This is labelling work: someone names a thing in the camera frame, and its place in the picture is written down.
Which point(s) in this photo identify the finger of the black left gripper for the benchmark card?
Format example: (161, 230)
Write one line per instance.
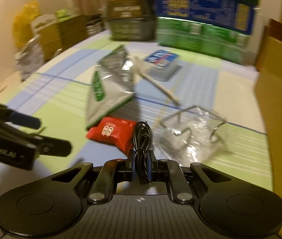
(51, 146)
(8, 115)

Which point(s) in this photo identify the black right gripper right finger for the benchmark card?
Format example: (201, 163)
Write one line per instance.
(170, 173)

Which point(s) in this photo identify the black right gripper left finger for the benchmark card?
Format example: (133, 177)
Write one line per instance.
(104, 180)

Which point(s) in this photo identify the blue white gum tin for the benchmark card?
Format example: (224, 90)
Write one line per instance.
(161, 65)

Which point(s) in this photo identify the red snack packet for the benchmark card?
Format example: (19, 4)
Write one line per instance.
(114, 131)

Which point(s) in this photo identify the clear crumpled plastic wrapper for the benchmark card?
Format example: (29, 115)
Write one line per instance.
(193, 134)

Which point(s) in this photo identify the silver crumpled foil bag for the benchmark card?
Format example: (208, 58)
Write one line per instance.
(29, 59)

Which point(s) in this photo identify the silver green foil pouch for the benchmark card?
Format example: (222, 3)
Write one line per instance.
(112, 85)

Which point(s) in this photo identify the yellow plastic bag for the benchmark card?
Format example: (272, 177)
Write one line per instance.
(21, 29)

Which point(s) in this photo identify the brown side cardboard box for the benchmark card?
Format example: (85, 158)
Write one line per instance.
(54, 35)

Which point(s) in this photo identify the green shrink-wrapped drink pack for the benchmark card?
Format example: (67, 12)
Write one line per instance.
(202, 38)

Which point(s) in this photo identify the dark instant noodle box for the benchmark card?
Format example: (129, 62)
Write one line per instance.
(131, 20)

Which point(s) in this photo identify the blue milk carton box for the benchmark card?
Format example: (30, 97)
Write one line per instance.
(230, 14)

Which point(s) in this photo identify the dark red gift box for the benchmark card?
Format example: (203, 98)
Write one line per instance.
(272, 29)

